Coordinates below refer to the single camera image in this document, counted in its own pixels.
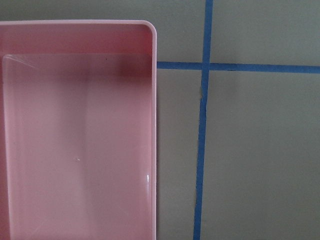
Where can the pink plastic bin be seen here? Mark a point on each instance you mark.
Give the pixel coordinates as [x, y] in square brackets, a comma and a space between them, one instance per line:
[78, 130]

